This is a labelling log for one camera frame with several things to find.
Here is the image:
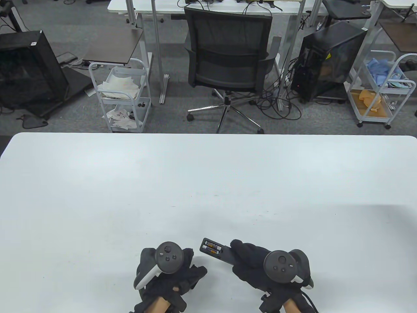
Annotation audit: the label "white office desk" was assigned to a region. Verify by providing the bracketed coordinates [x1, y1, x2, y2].
[108, 0, 329, 105]

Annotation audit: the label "person's left forearm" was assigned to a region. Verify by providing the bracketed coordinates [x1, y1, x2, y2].
[147, 297, 171, 313]

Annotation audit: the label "brown side table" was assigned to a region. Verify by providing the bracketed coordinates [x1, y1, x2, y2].
[380, 22, 417, 53]
[82, 28, 144, 66]

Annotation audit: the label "black and white controller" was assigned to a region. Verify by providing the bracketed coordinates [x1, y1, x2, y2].
[134, 241, 184, 290]
[263, 249, 315, 290]

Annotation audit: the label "orange cloth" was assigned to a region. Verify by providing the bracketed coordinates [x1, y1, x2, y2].
[358, 90, 382, 113]

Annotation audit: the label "tangle of black floor cables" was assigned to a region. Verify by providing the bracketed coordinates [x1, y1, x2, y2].
[254, 88, 302, 120]

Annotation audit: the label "person's right forearm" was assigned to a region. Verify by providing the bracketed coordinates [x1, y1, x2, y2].
[283, 298, 302, 313]

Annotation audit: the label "black computer tower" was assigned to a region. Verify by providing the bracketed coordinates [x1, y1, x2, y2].
[291, 22, 367, 103]

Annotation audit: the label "black flat floor piece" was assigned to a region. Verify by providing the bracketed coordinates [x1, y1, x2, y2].
[17, 115, 49, 128]

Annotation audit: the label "white cart with cloths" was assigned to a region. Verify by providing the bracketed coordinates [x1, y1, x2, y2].
[344, 51, 417, 130]

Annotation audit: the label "black mesh office chair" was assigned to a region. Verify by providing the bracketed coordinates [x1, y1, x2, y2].
[184, 7, 282, 134]

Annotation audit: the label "person's left hand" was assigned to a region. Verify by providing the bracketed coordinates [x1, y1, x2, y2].
[134, 248, 208, 312]

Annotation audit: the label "person's right hand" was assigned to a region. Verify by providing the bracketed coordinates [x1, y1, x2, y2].
[230, 240, 314, 298]

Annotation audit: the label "black wrist unit cable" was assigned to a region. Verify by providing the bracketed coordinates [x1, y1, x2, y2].
[301, 292, 318, 313]

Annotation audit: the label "white cart with papers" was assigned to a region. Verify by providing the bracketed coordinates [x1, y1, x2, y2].
[89, 59, 152, 133]

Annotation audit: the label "black remote control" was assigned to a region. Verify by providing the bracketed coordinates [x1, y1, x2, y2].
[200, 238, 237, 265]

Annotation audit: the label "black floor base plate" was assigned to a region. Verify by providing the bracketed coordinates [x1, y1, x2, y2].
[62, 67, 93, 98]

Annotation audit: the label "scattered printed paper sheets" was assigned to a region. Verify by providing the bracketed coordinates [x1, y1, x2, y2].
[106, 106, 137, 129]

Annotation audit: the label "silver aluminium post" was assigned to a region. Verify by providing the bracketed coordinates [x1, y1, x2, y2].
[152, 0, 170, 105]
[277, 0, 308, 111]

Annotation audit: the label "black right wrist camera unit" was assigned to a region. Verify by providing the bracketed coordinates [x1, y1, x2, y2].
[260, 292, 284, 312]

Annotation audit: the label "blue cloth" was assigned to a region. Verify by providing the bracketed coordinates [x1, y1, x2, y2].
[366, 58, 408, 87]

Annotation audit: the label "black small table top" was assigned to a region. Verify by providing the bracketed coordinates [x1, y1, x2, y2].
[323, 0, 372, 19]

